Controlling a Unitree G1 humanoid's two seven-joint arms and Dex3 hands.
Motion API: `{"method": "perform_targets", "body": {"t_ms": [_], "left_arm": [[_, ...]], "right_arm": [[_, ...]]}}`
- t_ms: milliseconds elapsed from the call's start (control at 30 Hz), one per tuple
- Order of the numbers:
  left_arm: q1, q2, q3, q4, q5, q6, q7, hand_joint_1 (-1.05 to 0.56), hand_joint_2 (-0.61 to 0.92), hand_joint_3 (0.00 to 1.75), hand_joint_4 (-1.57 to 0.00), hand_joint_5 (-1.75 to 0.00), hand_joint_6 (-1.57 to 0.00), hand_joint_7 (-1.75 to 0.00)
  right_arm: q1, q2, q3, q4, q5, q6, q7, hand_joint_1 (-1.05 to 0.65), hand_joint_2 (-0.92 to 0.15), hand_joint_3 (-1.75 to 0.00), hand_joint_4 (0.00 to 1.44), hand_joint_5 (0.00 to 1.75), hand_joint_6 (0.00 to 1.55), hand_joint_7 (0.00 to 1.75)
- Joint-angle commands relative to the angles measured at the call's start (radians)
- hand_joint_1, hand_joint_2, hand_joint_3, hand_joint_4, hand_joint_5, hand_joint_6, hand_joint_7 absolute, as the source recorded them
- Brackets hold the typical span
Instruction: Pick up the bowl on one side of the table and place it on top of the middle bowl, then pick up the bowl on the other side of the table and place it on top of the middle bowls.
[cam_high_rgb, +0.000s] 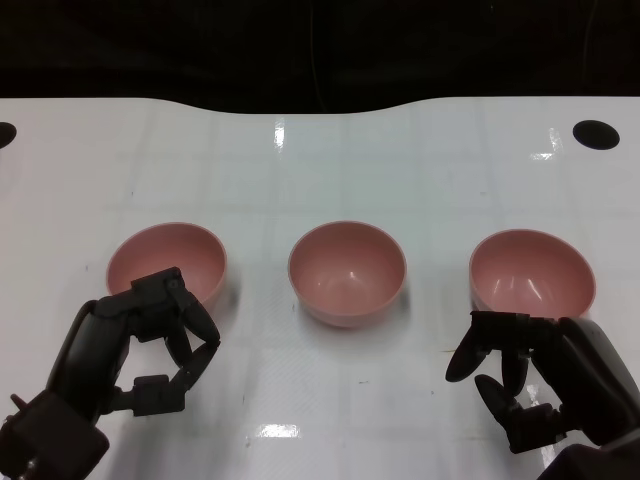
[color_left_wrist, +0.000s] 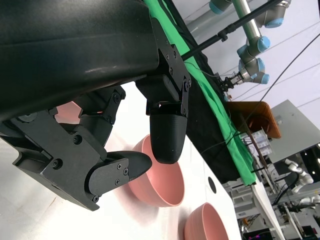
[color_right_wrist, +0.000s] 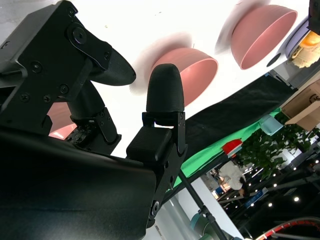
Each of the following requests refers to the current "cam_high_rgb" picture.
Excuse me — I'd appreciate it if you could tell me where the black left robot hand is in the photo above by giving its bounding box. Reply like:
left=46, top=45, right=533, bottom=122
left=43, top=266, right=223, bottom=426

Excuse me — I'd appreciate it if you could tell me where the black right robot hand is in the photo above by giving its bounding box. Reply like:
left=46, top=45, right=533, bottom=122
left=444, top=309, right=640, bottom=456

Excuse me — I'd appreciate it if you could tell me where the pink plastic bowl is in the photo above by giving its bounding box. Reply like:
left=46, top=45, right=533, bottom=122
left=105, top=221, right=229, bottom=314
left=287, top=220, right=408, bottom=330
left=468, top=228, right=597, bottom=321

